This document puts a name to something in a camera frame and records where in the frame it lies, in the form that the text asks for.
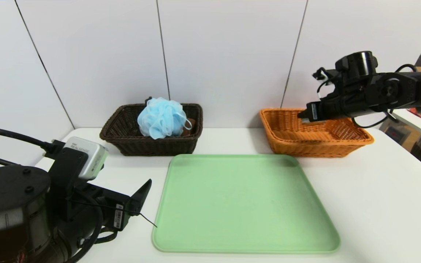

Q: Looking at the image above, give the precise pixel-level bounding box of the white side table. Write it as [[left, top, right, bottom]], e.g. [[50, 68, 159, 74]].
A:
[[391, 108, 421, 144]]

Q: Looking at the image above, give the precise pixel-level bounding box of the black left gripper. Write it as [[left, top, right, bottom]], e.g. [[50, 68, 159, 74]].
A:
[[73, 178, 152, 235]]

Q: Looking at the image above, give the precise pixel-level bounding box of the blue mesh bath loofah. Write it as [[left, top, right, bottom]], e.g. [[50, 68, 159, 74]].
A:
[[137, 97, 193, 140]]

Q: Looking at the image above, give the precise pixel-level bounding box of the dark brown wicker basket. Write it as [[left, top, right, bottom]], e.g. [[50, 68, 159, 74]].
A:
[[99, 103, 203, 157]]

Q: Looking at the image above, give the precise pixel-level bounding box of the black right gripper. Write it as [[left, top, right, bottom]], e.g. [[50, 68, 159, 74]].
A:
[[297, 96, 345, 122]]

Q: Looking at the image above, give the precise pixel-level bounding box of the black left camera cable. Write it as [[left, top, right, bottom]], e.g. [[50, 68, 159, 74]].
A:
[[0, 126, 65, 165]]

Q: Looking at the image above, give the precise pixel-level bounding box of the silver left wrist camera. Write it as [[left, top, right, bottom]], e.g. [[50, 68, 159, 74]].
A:
[[64, 137, 109, 181]]

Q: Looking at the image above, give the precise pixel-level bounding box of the brown microfiber towel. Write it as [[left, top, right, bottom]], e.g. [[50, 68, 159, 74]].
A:
[[183, 118, 197, 137]]

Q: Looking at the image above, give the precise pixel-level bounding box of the green plastic tray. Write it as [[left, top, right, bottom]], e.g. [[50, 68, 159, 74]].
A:
[[152, 154, 341, 254]]

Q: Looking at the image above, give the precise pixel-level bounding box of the orange wicker basket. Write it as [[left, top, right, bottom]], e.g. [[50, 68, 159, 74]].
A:
[[259, 108, 375, 158]]

